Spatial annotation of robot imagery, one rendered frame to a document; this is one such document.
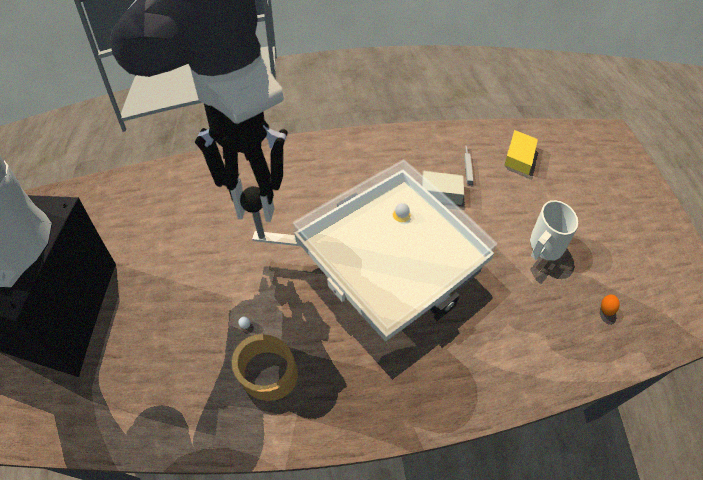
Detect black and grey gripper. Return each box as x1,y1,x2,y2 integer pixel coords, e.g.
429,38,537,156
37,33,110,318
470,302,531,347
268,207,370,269
195,104,288,222

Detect orange ball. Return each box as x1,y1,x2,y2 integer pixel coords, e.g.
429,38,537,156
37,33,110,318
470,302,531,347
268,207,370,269
601,295,620,316

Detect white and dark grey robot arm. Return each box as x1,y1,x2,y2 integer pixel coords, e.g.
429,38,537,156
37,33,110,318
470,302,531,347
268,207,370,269
0,0,284,287

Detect tan hollow ring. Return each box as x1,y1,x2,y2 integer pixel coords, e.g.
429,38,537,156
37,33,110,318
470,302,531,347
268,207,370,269
232,334,298,401

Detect small cream box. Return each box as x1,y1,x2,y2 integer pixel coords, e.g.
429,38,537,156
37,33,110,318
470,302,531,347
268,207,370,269
423,171,464,205

